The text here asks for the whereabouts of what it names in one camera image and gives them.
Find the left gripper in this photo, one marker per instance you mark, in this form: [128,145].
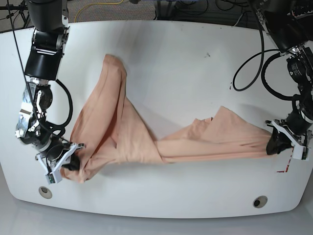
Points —
[294,127]

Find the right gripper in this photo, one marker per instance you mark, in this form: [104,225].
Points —
[57,154]

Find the peach T-shirt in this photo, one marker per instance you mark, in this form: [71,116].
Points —
[114,133]

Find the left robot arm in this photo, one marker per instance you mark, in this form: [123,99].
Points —
[290,38]

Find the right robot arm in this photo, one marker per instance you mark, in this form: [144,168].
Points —
[50,19]

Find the red tape rectangle marking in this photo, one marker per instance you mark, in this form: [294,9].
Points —
[283,161]

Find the left table grommet hole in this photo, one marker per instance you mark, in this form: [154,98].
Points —
[45,192]

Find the table grommet hole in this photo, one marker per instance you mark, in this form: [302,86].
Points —
[260,202]
[45,192]

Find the right table grommet hole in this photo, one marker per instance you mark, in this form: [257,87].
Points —
[260,202]

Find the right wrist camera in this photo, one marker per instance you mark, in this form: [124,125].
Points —
[53,177]

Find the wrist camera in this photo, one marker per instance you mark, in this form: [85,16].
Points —
[53,177]
[301,152]

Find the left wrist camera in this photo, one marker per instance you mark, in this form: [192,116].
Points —
[301,152]

